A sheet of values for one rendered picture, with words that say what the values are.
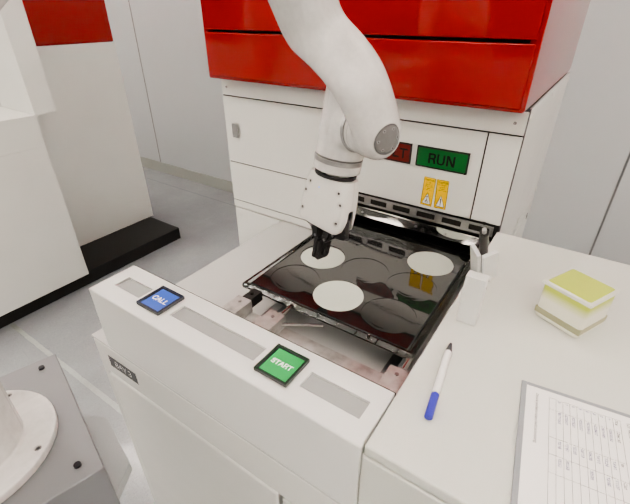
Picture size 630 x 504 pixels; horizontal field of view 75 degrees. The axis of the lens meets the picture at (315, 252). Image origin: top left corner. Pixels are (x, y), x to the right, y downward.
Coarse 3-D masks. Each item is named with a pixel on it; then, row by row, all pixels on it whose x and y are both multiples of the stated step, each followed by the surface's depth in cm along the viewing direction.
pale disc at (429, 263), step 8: (416, 256) 93; (424, 256) 93; (432, 256) 93; (440, 256) 93; (408, 264) 90; (416, 264) 90; (424, 264) 90; (432, 264) 90; (440, 264) 90; (448, 264) 90; (424, 272) 88; (432, 272) 88; (440, 272) 88; (448, 272) 88
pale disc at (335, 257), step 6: (306, 252) 95; (330, 252) 95; (336, 252) 95; (306, 258) 92; (312, 258) 92; (324, 258) 92; (330, 258) 92; (336, 258) 92; (342, 258) 92; (306, 264) 90; (312, 264) 90; (318, 264) 90; (324, 264) 90; (330, 264) 90; (336, 264) 90
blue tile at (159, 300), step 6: (156, 294) 70; (162, 294) 70; (168, 294) 70; (144, 300) 69; (150, 300) 69; (156, 300) 69; (162, 300) 69; (168, 300) 69; (174, 300) 69; (150, 306) 67; (156, 306) 67; (162, 306) 67
